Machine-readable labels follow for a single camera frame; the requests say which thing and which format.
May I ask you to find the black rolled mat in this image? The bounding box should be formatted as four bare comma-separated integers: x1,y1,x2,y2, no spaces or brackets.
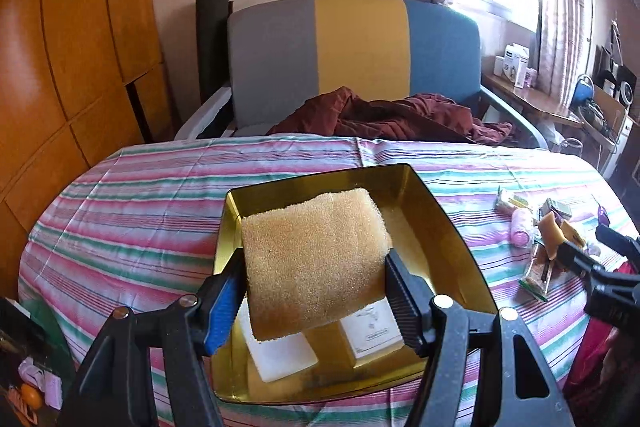
195,0,232,108

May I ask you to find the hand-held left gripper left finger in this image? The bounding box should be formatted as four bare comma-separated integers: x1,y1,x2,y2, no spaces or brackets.
57,249,246,427

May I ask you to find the green yellow snack packet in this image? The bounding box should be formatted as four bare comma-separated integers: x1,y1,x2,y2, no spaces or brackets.
496,187,528,212

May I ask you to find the grey yellow blue armchair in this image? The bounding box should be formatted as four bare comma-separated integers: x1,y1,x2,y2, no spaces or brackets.
172,0,551,152

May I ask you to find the yellow sponge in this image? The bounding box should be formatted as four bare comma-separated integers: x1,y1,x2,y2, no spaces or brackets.
241,188,393,342

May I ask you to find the white carton box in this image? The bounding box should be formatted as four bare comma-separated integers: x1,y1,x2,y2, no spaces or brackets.
495,44,531,88

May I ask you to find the green paper box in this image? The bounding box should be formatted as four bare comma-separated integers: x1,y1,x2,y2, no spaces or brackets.
542,198,573,220

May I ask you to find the wooden desk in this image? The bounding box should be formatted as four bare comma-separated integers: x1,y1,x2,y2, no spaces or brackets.
481,72,583,128

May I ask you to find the small tan sponge piece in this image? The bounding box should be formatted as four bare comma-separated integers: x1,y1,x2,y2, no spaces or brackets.
537,212,568,260

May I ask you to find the red clothing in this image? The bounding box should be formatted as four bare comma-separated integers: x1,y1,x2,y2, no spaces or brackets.
562,257,640,427

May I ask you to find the pale plastic wrapped roll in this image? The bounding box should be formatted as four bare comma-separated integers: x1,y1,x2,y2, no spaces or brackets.
511,207,538,249

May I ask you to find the clear green snack packet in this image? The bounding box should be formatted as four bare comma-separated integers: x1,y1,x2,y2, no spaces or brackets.
519,242,561,303

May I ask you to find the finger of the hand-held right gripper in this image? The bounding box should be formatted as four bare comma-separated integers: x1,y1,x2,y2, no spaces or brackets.
554,239,640,328
595,224,640,260

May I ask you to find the maroon cloth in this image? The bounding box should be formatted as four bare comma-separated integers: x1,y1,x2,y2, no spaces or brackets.
267,87,515,145

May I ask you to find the yellowish snack packet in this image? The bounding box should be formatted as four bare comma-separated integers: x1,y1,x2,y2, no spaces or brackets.
560,221,586,245

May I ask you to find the white printed box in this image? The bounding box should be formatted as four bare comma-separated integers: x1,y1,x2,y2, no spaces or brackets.
340,299,405,365

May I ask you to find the white soap bar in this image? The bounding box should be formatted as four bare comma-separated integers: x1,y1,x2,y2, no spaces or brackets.
237,302,320,382

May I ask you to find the gold tin tray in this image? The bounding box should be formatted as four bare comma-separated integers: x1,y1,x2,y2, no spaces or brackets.
209,163,501,405

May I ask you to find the striped blanket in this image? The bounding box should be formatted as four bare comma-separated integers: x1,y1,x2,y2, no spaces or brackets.
17,134,640,427

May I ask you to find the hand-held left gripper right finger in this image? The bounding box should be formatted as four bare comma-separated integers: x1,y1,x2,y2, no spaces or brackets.
385,249,576,427

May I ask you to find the dark printed bag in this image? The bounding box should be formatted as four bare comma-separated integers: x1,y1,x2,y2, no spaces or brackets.
0,297,76,427

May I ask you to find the wooden wardrobe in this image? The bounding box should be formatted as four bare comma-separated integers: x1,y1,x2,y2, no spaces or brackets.
0,0,176,303

